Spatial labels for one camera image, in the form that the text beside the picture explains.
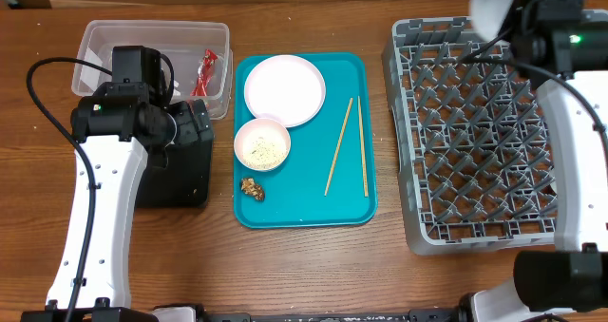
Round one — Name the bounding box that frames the left wooden chopstick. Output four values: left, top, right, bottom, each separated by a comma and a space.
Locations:
324, 98, 353, 197

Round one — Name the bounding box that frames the red snack wrapper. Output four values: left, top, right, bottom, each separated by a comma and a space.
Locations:
191, 49, 219, 97

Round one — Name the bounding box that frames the teal serving tray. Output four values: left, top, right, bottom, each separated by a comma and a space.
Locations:
233, 52, 378, 229

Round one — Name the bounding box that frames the clear plastic bin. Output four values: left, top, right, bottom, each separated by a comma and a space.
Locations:
77, 20, 233, 120

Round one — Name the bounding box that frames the brown food scrap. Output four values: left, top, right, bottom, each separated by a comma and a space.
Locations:
240, 178, 265, 201

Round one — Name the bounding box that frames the grey bowl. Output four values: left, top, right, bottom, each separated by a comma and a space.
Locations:
469, 0, 513, 42

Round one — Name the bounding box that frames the grey dishwasher rack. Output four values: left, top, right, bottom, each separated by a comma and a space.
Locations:
383, 17, 558, 256

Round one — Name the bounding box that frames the black rail at table edge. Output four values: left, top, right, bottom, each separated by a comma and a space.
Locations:
151, 302, 476, 322

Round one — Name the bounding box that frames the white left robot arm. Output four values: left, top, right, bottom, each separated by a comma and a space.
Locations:
22, 46, 214, 321

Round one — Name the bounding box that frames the black tray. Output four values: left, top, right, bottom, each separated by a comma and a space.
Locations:
136, 122, 215, 208

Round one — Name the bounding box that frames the pink bowl with rice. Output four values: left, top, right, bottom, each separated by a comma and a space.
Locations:
234, 118, 291, 172

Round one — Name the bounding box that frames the white round plate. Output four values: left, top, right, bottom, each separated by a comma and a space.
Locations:
244, 54, 327, 128

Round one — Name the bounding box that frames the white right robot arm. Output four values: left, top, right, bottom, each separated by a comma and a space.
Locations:
460, 0, 607, 321

